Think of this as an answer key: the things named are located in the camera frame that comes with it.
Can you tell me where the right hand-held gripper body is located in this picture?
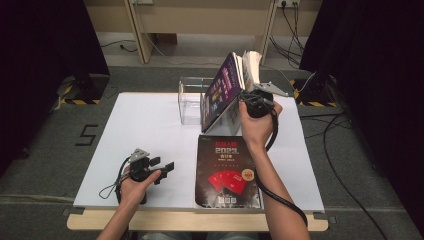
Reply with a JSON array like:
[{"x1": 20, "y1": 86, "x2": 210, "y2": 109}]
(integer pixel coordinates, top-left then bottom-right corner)
[{"x1": 244, "y1": 81, "x2": 290, "y2": 119}]

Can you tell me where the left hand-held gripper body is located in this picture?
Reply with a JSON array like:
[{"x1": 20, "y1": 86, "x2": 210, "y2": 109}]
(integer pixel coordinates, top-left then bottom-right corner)
[{"x1": 128, "y1": 148, "x2": 158, "y2": 205}]

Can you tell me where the purple magazine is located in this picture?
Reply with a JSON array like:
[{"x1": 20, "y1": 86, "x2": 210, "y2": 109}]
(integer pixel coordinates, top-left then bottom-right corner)
[
  {"x1": 233, "y1": 53, "x2": 247, "y2": 92},
  {"x1": 200, "y1": 51, "x2": 244, "y2": 134}
]

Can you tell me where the white book with picture grid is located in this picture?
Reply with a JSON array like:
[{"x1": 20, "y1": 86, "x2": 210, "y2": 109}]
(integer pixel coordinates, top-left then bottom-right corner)
[{"x1": 228, "y1": 50, "x2": 263, "y2": 136}]

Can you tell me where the black magazine with red cards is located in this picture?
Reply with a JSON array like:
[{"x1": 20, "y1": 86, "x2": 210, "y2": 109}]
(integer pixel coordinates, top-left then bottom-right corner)
[{"x1": 193, "y1": 134, "x2": 264, "y2": 211}]

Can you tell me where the clear acrylic book rack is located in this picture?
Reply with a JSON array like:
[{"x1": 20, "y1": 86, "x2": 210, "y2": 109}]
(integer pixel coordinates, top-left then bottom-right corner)
[{"x1": 177, "y1": 77, "x2": 246, "y2": 127}]

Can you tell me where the person's right hand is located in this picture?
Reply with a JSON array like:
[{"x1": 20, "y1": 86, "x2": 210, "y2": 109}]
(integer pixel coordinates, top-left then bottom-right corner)
[{"x1": 238, "y1": 99, "x2": 284, "y2": 152}]

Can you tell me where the person's left hand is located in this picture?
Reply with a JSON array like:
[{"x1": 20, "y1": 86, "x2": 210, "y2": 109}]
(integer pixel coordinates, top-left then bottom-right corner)
[{"x1": 119, "y1": 167, "x2": 162, "y2": 208}]

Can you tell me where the black stand base hazard tape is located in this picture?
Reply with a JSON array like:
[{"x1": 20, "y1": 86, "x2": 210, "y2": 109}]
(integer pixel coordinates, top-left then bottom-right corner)
[
  {"x1": 59, "y1": 73, "x2": 110, "y2": 106},
  {"x1": 289, "y1": 71, "x2": 339, "y2": 108}
]

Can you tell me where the beige wooden desk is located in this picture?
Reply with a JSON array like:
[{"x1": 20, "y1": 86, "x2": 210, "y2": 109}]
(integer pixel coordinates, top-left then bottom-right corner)
[{"x1": 83, "y1": 0, "x2": 323, "y2": 66}]

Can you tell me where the black curtain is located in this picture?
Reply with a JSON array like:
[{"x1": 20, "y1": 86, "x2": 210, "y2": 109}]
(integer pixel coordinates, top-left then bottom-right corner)
[
  {"x1": 299, "y1": 0, "x2": 424, "y2": 238},
  {"x1": 0, "y1": 0, "x2": 111, "y2": 178}
]

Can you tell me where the right gripper thick black cable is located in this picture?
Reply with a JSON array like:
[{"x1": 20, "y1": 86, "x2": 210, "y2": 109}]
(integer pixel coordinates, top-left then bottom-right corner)
[{"x1": 254, "y1": 105, "x2": 309, "y2": 228}]

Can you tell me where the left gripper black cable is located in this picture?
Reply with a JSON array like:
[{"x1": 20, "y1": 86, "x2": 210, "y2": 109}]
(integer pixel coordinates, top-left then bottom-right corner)
[{"x1": 114, "y1": 155, "x2": 132, "y2": 205}]

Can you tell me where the thin grey cord loop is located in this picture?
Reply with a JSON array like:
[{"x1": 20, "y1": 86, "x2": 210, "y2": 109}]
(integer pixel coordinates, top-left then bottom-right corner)
[{"x1": 98, "y1": 180, "x2": 121, "y2": 201}]

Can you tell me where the long black floor cable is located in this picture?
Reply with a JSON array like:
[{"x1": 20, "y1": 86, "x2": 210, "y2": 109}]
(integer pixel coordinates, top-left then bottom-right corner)
[{"x1": 322, "y1": 113, "x2": 389, "y2": 240}]

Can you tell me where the bundle of black socket cables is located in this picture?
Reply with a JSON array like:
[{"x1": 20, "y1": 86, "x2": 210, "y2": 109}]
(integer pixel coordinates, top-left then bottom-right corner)
[{"x1": 269, "y1": 1, "x2": 305, "y2": 69}]

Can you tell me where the black cable with plug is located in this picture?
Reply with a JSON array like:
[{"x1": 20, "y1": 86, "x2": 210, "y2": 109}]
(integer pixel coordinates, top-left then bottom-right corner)
[{"x1": 99, "y1": 39, "x2": 138, "y2": 53}]

